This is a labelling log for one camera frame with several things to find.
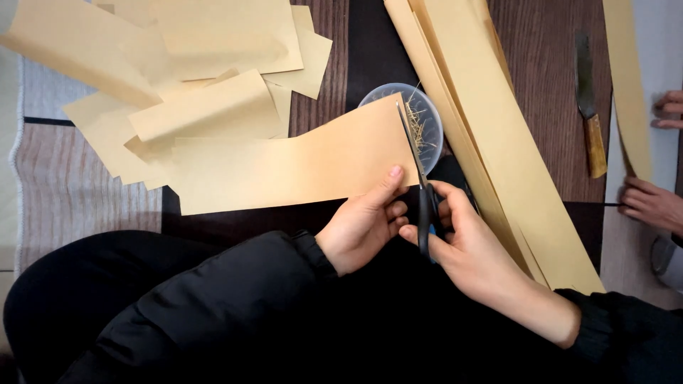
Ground pile of cut tan sheets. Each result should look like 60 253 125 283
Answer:
0 0 334 191

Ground narrow curved tan paper strip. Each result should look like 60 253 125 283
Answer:
602 0 653 182

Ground clear round plastic container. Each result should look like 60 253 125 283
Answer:
358 82 445 177

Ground wide tan paper strip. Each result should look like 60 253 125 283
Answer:
170 93 420 217

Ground black handled scissors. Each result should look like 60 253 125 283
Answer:
395 101 443 263

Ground striped beige mat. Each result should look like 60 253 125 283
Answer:
10 53 164 278

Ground stack of long tan papers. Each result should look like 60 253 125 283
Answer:
383 0 607 295

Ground person's right hand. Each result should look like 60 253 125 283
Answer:
398 180 535 307

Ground wooden handled knife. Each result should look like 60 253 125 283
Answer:
573 32 609 179

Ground thin tan paper shreds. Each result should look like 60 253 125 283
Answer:
403 85 437 156

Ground person's left hand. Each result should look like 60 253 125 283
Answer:
315 165 411 277

